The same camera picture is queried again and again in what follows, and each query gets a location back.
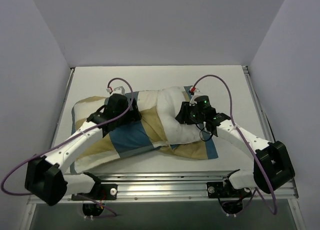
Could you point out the left side aluminium rail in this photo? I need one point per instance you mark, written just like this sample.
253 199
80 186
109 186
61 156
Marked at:
72 70

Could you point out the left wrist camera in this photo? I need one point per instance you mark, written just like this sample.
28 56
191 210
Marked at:
118 90

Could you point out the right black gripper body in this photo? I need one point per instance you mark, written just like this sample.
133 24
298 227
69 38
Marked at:
182 113

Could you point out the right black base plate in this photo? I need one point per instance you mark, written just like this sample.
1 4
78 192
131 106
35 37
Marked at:
222 190

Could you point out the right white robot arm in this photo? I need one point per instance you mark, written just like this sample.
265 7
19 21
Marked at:
222 126

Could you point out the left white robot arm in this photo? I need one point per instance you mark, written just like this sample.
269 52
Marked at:
46 175

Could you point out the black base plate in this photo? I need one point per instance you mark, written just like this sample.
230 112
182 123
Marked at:
103 191
222 190

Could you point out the right side aluminium rail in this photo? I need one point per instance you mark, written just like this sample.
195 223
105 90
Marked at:
260 102

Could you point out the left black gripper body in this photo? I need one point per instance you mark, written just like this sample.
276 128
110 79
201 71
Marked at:
135 110

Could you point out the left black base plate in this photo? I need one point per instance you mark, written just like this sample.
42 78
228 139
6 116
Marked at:
103 191

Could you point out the blue beige checked pillowcase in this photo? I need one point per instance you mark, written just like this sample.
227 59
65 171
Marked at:
131 140

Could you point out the white pillow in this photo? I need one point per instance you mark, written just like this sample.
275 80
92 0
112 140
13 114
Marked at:
159 109

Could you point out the aluminium mounting rail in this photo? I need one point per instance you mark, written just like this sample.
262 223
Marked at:
152 187

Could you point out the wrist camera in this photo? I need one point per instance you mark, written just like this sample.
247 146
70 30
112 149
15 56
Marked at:
118 90
194 93

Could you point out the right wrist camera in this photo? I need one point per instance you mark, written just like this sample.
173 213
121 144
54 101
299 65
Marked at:
194 93

